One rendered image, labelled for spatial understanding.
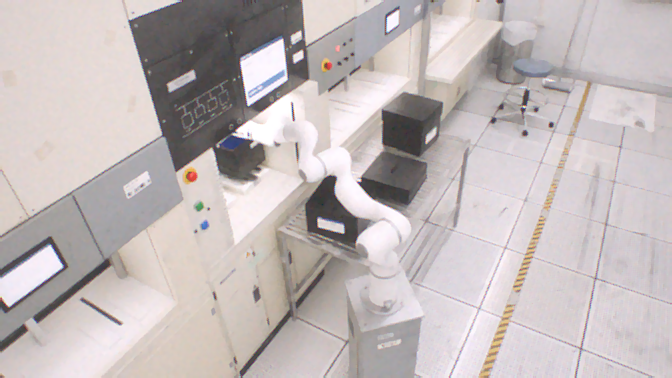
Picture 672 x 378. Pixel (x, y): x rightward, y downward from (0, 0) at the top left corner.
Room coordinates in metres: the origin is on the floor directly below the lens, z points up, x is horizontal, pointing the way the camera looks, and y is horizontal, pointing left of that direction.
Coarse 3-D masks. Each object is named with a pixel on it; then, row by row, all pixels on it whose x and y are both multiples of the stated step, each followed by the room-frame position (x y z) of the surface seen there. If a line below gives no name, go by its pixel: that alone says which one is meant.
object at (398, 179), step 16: (384, 160) 2.19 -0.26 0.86; (400, 160) 2.18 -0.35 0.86; (416, 160) 2.17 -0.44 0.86; (368, 176) 2.04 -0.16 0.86; (384, 176) 2.03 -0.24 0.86; (400, 176) 2.03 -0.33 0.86; (416, 176) 2.02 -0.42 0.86; (384, 192) 1.97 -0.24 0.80; (400, 192) 1.92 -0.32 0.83; (416, 192) 2.00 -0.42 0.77
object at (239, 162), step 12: (216, 144) 1.96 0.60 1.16; (240, 144) 1.98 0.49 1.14; (252, 144) 2.04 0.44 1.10; (216, 156) 1.99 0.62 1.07; (228, 156) 1.95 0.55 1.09; (240, 156) 1.96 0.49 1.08; (252, 156) 2.02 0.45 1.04; (264, 156) 2.09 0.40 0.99; (228, 168) 1.96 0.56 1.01; (240, 168) 1.94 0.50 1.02; (252, 168) 2.01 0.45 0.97
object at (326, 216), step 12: (324, 180) 1.95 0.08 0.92; (336, 180) 1.96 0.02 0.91; (324, 192) 1.94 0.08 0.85; (372, 192) 1.82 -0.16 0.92; (312, 204) 1.80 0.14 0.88; (324, 204) 1.93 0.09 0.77; (336, 204) 1.93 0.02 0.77; (312, 216) 1.71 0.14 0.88; (324, 216) 1.69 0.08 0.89; (336, 216) 1.66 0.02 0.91; (348, 216) 1.64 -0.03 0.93; (312, 228) 1.72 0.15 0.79; (324, 228) 1.69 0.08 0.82; (336, 228) 1.66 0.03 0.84; (348, 228) 1.64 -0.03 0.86; (360, 228) 1.66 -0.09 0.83; (348, 240) 1.64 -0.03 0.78
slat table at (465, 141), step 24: (432, 144) 2.49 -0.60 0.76; (456, 144) 2.48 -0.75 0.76; (360, 168) 2.26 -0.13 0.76; (432, 168) 2.23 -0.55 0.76; (432, 192) 2.00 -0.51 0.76; (408, 216) 1.81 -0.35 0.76; (456, 216) 2.52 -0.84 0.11; (312, 240) 1.67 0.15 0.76; (336, 240) 1.66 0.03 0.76; (288, 264) 1.76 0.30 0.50; (360, 264) 1.50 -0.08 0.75; (288, 288) 1.75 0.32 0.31
